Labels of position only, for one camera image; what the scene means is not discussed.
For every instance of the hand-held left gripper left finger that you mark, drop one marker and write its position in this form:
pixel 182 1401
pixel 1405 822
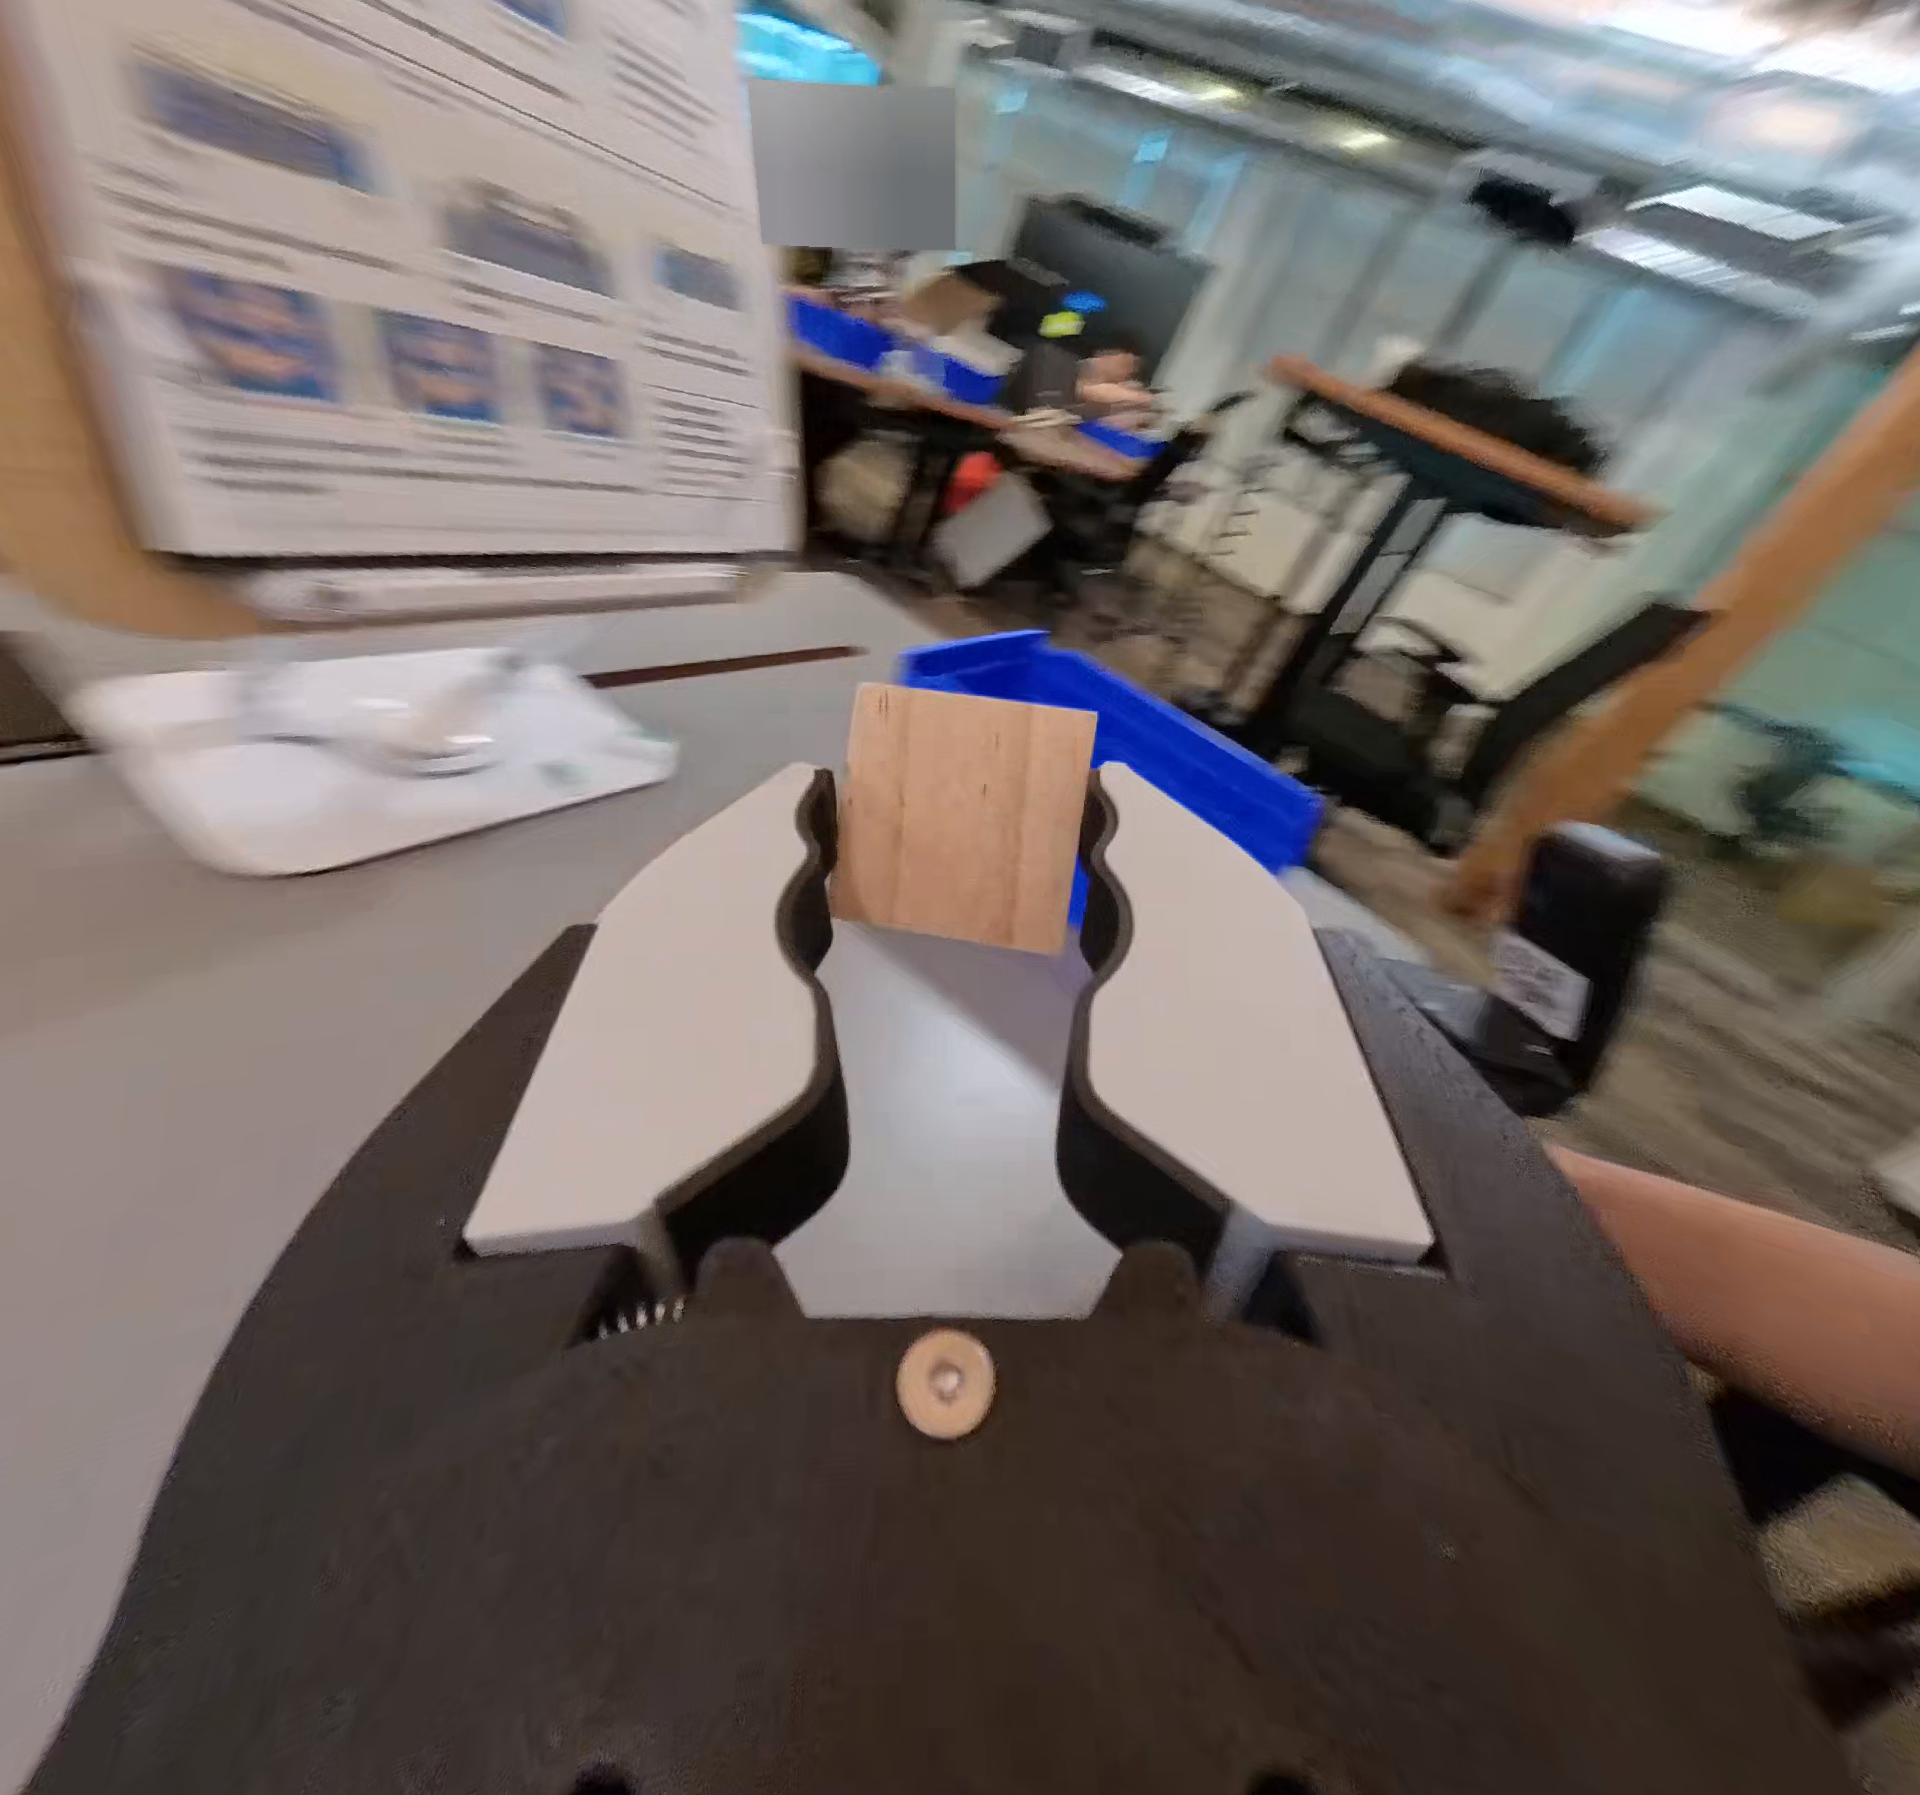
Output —
pixel 677 1060

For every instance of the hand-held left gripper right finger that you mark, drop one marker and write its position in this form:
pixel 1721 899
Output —
pixel 1260 1074

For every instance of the blue plastic bin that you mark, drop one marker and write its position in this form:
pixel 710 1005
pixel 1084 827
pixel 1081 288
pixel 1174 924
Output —
pixel 1124 442
pixel 840 324
pixel 1200 776
pixel 952 372

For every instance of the blue striped wooden cube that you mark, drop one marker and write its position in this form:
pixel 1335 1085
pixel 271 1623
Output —
pixel 961 822

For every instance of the person's right forearm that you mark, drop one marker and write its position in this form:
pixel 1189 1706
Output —
pixel 1772 1302

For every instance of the grey desk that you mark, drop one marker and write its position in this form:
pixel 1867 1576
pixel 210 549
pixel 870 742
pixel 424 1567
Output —
pixel 225 999

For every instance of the wood-edged background desk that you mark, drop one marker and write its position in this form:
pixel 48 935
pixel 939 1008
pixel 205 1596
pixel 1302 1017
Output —
pixel 961 404
pixel 1440 436

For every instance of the wooden document stand white base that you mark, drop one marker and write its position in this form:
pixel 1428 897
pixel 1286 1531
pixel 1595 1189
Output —
pixel 375 790

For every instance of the grey leaning panel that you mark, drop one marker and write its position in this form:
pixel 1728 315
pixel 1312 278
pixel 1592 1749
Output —
pixel 994 534

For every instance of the orange traffic cone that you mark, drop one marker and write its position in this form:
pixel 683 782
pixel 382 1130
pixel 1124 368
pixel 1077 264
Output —
pixel 976 482

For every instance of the black monitor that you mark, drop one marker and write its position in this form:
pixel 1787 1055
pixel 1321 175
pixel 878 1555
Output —
pixel 1111 272

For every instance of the wooden post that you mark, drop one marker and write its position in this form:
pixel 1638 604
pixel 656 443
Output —
pixel 1726 594

